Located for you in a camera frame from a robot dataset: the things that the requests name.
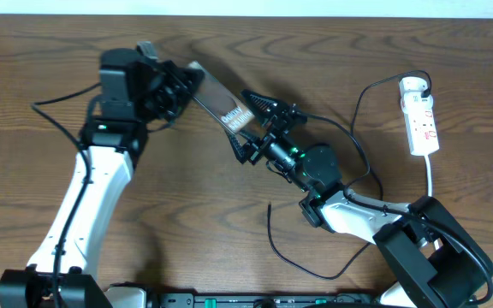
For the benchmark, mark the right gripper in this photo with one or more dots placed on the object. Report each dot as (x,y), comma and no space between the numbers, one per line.
(280,119)

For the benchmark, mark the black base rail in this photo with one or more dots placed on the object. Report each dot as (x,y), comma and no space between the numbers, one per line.
(190,300)

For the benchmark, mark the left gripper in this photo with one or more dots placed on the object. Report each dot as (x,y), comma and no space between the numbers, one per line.
(178,86)

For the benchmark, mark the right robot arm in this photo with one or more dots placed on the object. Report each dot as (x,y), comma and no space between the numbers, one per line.
(435,261)

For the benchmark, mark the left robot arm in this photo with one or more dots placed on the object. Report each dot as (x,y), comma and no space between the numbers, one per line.
(136,89)

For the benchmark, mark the white USB charger plug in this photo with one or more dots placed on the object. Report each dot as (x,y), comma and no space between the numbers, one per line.
(412,84)

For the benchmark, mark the white power strip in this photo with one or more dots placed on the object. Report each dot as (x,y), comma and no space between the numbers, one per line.
(420,124)

